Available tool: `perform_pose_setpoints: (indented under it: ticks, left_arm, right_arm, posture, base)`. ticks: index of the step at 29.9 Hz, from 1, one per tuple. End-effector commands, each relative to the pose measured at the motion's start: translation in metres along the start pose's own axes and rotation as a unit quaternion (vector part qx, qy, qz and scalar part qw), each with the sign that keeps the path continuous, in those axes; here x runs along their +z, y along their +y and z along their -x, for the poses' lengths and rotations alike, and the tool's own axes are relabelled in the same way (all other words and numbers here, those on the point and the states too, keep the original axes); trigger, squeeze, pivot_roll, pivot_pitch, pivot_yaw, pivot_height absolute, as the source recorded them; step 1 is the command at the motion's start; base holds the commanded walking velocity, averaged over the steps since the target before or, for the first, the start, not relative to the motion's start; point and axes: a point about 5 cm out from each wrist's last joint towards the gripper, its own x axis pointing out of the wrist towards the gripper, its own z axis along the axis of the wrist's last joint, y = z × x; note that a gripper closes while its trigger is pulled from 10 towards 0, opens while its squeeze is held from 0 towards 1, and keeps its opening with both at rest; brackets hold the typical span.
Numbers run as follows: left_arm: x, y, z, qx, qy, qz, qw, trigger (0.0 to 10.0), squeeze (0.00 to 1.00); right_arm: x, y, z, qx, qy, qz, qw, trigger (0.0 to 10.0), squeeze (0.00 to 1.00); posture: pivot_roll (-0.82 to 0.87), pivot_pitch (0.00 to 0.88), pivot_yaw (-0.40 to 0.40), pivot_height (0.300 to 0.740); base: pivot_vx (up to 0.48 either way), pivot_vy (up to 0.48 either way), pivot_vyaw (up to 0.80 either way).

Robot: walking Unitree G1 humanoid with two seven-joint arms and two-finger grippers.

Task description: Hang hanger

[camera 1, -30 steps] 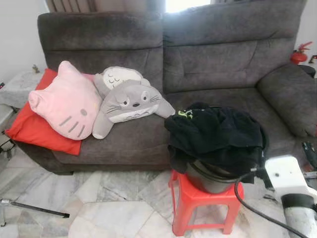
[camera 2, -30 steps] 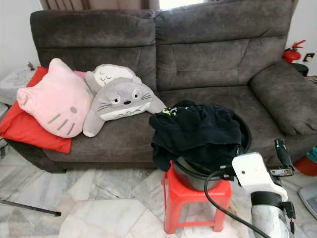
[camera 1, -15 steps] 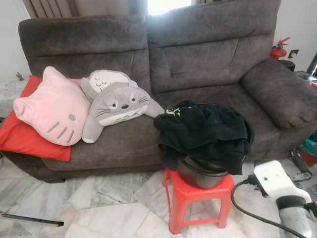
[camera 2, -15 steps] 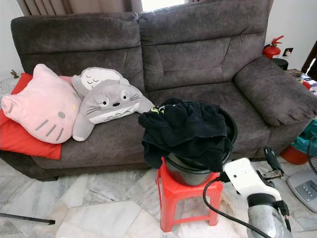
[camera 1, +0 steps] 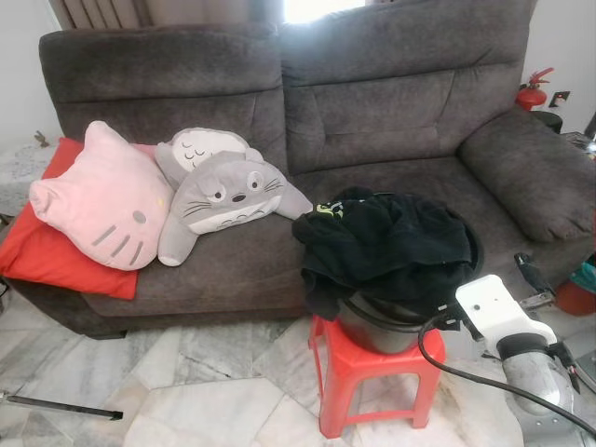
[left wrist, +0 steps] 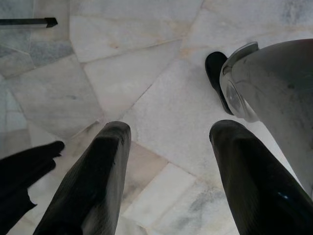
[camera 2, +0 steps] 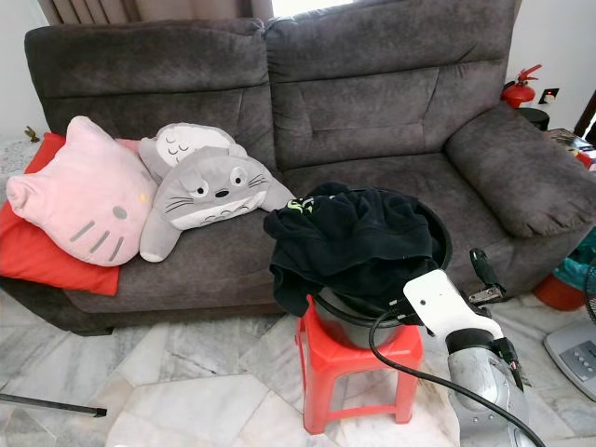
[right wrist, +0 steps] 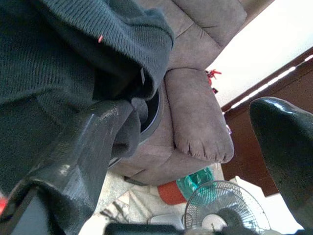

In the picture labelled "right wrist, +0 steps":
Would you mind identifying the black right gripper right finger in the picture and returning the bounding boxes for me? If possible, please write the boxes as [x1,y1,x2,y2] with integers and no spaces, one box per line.
[249,96,313,235]

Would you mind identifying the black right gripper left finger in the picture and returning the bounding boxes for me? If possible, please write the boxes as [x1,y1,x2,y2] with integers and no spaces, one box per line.
[17,99,134,235]

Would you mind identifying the black knit garment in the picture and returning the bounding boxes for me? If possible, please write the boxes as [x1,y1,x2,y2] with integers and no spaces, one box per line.
[0,0,176,196]

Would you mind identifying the brown wooden door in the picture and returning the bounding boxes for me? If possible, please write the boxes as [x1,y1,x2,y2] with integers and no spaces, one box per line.
[221,52,313,196]

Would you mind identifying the grey electric fan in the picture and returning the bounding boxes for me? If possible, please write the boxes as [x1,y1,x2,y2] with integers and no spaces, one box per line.
[183,180,271,235]

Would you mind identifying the green plastic bag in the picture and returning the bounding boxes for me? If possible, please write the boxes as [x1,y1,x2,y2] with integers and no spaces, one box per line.
[176,166,216,201]

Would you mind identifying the red plastic stool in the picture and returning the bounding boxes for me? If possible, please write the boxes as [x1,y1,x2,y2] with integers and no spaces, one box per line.
[157,182,187,205]

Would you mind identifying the suede recliner armchair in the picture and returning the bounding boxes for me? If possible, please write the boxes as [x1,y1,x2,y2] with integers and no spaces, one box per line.
[107,0,247,187]

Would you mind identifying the small red ornament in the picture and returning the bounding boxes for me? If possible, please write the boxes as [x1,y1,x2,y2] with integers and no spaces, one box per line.
[205,69,222,81]

